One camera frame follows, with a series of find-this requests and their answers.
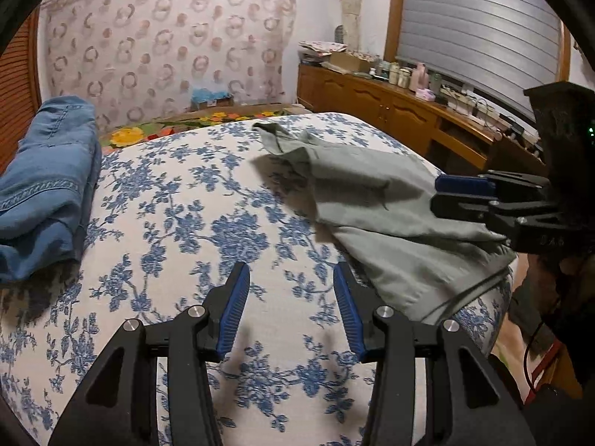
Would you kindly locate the colourful flower blanket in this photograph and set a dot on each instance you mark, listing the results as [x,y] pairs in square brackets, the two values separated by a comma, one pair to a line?
[125,137]

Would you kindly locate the pink bottle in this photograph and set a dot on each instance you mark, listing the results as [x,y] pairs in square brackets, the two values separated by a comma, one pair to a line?
[421,76]

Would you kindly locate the beige drape curtain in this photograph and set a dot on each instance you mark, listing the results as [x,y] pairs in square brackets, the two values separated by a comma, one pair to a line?
[351,0]

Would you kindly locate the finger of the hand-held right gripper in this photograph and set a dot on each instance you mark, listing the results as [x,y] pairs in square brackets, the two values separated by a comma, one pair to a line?
[460,208]
[465,185]

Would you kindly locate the circle patterned sheer curtain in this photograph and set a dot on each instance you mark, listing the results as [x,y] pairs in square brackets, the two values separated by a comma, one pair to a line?
[162,32]

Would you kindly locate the stack of papers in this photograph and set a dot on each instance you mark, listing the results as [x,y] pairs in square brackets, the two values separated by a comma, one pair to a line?
[320,49]

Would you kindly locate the blue denim jeans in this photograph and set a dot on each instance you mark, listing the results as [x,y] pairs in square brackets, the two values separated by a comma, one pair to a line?
[46,172]

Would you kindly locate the wooden window frame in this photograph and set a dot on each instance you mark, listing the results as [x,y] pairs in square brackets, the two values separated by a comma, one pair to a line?
[393,9]

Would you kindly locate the open cardboard box with print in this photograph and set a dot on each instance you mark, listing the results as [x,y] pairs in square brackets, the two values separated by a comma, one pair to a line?
[348,60]

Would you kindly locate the blue crumpled bag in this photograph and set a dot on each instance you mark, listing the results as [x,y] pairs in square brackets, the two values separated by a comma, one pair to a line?
[209,92]

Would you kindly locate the wooden slatted wardrobe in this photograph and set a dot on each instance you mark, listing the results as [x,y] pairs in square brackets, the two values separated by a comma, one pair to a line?
[18,79]

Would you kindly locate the white power strip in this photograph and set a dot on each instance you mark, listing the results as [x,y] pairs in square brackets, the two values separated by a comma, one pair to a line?
[453,90]

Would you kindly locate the small desk fan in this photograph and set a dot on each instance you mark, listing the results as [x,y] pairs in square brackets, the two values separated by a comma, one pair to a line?
[340,35]

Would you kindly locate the pink tissue pack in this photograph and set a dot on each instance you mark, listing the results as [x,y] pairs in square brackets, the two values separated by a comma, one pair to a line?
[426,94]

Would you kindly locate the grey window blind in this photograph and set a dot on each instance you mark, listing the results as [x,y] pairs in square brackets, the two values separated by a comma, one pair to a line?
[465,23]

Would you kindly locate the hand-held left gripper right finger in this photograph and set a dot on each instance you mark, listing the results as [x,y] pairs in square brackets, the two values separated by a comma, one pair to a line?
[346,311]

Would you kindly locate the wooden sideboard cabinet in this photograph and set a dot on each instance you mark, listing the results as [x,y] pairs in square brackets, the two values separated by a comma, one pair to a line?
[372,97]

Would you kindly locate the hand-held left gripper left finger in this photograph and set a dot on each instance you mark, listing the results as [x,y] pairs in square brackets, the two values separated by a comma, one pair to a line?
[234,316]

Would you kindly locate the blue floral bedsheet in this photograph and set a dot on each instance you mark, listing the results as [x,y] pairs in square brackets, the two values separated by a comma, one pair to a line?
[186,195]

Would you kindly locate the grey pants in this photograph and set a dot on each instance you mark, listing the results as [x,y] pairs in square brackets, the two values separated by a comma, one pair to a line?
[372,186]

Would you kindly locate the person's right forearm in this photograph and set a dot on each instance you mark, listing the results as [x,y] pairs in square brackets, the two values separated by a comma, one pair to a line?
[571,297]

